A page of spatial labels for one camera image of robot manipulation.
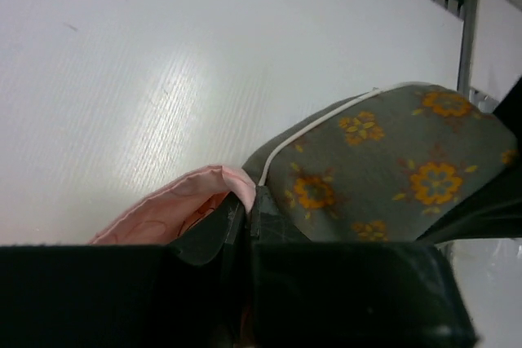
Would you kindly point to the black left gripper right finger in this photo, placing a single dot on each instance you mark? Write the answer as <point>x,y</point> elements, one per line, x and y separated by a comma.
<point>349,294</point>

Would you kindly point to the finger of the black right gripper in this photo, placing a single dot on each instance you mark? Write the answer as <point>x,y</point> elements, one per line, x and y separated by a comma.
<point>469,173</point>

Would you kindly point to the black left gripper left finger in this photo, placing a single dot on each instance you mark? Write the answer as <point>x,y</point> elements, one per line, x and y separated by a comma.
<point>165,295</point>

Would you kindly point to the pink cartoon pillowcase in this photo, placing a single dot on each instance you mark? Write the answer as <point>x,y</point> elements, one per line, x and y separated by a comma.
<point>179,206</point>

